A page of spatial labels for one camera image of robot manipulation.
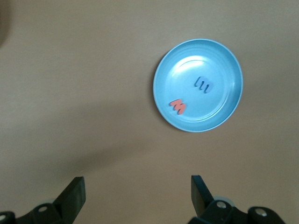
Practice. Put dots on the periwinkle foam letter m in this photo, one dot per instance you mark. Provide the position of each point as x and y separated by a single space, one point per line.
206 84

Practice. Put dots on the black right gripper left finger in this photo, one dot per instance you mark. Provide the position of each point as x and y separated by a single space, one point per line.
70 200

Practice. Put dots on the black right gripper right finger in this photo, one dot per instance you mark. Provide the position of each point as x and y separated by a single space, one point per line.
201 198

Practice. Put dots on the blue plate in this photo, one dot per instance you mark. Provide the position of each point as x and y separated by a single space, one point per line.
198 109

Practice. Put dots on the red foam letter w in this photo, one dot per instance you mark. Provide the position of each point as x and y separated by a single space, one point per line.
178 107

